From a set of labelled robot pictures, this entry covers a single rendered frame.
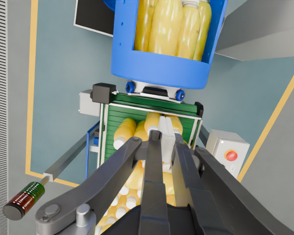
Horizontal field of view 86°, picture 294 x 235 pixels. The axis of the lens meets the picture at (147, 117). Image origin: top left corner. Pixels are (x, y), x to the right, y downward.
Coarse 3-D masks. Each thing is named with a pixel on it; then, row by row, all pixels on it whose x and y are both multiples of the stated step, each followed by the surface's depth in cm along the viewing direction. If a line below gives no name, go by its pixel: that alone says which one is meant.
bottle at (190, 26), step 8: (184, 8) 39; (192, 8) 38; (184, 16) 38; (192, 16) 38; (184, 24) 39; (192, 24) 39; (200, 24) 40; (184, 32) 39; (192, 32) 39; (184, 40) 40; (192, 40) 40; (176, 48) 41; (184, 48) 40; (192, 48) 41; (176, 56) 41; (184, 56) 41; (192, 56) 42
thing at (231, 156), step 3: (228, 153) 52; (231, 153) 52; (234, 153) 52; (228, 156) 52; (231, 156) 52; (234, 156) 52; (237, 156) 52; (228, 159) 53; (231, 159) 53; (234, 159) 53
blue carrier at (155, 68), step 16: (128, 0) 33; (224, 0) 39; (128, 16) 34; (128, 32) 34; (208, 32) 47; (112, 48) 41; (128, 48) 35; (208, 48) 46; (112, 64) 41; (128, 64) 36; (144, 64) 34; (160, 64) 34; (176, 64) 34; (192, 64) 35; (208, 64) 39; (144, 80) 35; (160, 80) 35; (176, 80) 35; (192, 80) 37
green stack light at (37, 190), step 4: (28, 184) 54; (32, 184) 53; (36, 184) 54; (40, 184) 55; (24, 188) 52; (28, 188) 52; (32, 188) 52; (36, 188) 53; (40, 188) 54; (44, 188) 55; (20, 192) 50; (24, 192) 50; (28, 192) 51; (32, 192) 51; (36, 192) 52; (40, 192) 53; (44, 192) 56; (32, 196) 51; (36, 196) 52; (40, 196) 54; (36, 200) 52
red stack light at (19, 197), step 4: (16, 196) 48; (20, 196) 48; (24, 196) 49; (28, 196) 50; (12, 200) 47; (16, 200) 47; (20, 200) 47; (24, 200) 48; (28, 200) 49; (32, 200) 50; (20, 204) 47; (24, 204) 47; (28, 204) 49; (32, 204) 50; (24, 208) 47; (28, 208) 49; (24, 212) 47
